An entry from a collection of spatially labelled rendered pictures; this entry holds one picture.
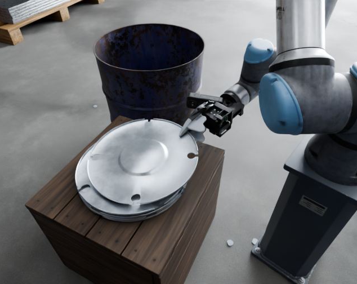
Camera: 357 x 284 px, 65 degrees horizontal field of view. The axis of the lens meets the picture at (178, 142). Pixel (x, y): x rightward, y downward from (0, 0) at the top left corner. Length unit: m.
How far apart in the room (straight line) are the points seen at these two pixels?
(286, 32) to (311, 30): 0.04
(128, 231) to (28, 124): 1.10
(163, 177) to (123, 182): 0.10
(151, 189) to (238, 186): 0.60
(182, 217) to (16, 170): 0.92
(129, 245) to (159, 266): 0.08
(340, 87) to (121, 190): 0.50
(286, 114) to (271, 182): 0.75
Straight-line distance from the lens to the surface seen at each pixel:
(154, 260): 0.63
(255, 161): 1.31
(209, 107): 0.81
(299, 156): 0.72
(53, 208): 0.75
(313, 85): 0.54
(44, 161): 1.40
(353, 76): 0.60
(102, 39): 1.22
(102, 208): 0.68
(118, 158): 0.75
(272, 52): 0.87
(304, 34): 0.58
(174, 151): 0.74
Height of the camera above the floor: 0.93
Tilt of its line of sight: 43 degrees down
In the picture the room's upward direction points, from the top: straight up
